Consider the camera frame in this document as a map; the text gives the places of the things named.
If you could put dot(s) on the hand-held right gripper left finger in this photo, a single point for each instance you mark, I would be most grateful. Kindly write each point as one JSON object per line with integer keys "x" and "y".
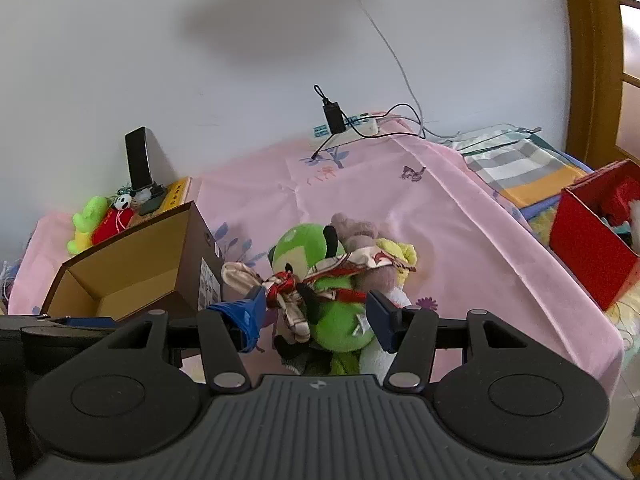
{"x": 245, "y": 315}

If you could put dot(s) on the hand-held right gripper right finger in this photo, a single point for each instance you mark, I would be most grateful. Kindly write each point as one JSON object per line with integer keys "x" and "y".
{"x": 381, "y": 320}

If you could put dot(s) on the green plush toy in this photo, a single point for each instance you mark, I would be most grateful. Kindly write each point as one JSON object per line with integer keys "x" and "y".
{"x": 300, "y": 247}

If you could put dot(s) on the brown cardboard box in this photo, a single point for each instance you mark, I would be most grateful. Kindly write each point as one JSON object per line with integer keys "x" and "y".
{"x": 190, "y": 240}

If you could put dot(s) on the mauve brown plush toy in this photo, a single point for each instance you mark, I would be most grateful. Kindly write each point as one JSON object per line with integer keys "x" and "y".
{"x": 355, "y": 230}

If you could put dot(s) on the pink printed bedsheet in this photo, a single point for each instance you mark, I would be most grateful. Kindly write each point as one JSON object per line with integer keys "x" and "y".
{"x": 450, "y": 235}

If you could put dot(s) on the yellow book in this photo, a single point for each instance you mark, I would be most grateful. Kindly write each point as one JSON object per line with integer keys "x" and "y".
{"x": 177, "y": 194}

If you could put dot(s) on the green yellow caterpillar plush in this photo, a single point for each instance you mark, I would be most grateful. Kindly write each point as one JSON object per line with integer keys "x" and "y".
{"x": 90, "y": 215}

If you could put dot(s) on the red plush toy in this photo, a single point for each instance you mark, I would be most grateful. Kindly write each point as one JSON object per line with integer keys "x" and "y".
{"x": 112, "y": 225}

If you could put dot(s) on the white pompom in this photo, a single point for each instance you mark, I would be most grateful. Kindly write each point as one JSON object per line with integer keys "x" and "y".
{"x": 141, "y": 194}

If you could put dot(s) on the small panda plush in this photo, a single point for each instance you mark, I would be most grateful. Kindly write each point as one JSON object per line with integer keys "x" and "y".
{"x": 121, "y": 202}

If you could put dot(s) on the black phone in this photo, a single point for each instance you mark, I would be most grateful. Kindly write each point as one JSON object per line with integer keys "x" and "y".
{"x": 137, "y": 157}

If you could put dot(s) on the white power strip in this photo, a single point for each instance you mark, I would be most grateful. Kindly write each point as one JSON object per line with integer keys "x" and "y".
{"x": 361, "y": 130}

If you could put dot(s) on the black charger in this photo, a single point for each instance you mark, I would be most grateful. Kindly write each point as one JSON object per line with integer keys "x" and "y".
{"x": 334, "y": 117}

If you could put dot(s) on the striped folded blanket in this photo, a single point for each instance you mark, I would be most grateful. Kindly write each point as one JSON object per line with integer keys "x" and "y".
{"x": 525, "y": 170}

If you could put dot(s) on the red box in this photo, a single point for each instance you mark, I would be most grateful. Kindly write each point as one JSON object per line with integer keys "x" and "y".
{"x": 585, "y": 245}

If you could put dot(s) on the wooden framed window door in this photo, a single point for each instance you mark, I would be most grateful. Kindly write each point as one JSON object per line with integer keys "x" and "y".
{"x": 590, "y": 60}

